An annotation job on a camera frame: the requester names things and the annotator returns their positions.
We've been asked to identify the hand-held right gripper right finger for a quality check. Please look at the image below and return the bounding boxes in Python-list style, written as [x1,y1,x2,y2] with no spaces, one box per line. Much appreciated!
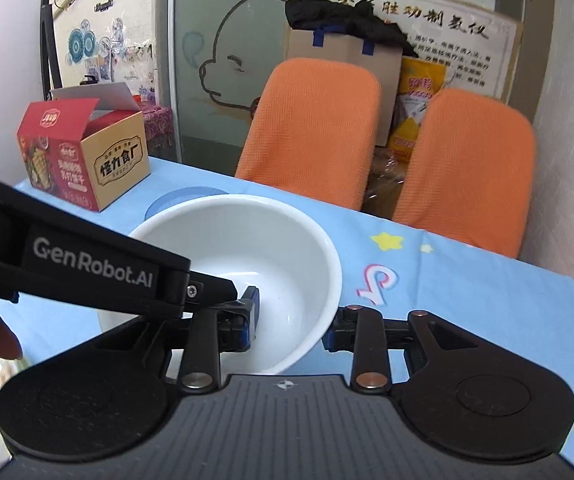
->
[321,304,486,394]

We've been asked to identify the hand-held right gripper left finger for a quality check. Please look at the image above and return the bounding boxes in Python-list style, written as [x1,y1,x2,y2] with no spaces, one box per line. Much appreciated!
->
[87,285,262,394]

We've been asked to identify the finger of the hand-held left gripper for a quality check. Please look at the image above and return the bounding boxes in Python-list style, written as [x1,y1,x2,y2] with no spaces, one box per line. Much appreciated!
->
[186,270,242,312]

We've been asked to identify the white bowl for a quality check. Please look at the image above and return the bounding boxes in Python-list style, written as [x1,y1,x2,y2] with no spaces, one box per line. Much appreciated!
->
[97,194,344,376]

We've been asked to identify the blue bowl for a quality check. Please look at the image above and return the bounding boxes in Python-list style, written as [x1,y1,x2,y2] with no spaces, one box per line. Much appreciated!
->
[144,186,230,223]

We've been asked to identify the red cracker box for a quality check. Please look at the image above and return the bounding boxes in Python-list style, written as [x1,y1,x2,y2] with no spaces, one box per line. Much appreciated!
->
[16,82,150,212]

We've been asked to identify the printed blue tablecloth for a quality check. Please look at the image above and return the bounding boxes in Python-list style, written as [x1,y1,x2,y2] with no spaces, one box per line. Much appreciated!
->
[0,155,574,466]

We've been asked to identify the purple patterned cloth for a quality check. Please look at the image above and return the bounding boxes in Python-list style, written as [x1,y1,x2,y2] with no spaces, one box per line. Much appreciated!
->
[132,95,174,158]

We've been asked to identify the glass door with bear drawing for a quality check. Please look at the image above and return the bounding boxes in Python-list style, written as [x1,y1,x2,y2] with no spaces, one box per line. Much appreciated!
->
[169,0,293,176]

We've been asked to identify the orange chair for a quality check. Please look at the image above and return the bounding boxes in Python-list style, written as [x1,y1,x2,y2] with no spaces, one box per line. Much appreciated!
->
[392,87,538,260]
[234,57,383,211]

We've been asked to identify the black metal stand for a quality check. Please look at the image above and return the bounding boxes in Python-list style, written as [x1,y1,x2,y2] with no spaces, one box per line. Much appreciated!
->
[40,0,64,103]

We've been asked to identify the yellow snack bag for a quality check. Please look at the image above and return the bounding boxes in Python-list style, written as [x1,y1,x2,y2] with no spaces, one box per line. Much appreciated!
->
[386,56,460,163]

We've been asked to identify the brown cardboard bag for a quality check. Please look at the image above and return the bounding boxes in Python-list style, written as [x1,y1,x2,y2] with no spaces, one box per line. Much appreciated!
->
[287,27,403,148]

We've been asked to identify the black cloth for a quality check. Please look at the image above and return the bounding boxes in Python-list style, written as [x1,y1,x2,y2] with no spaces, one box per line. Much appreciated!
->
[285,0,418,58]

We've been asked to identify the blue paper wall decorations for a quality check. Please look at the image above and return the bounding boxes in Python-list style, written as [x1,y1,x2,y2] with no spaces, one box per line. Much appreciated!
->
[64,17,155,83]

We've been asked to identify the wall poster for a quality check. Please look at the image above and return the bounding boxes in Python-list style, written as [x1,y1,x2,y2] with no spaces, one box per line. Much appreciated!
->
[289,0,525,103]

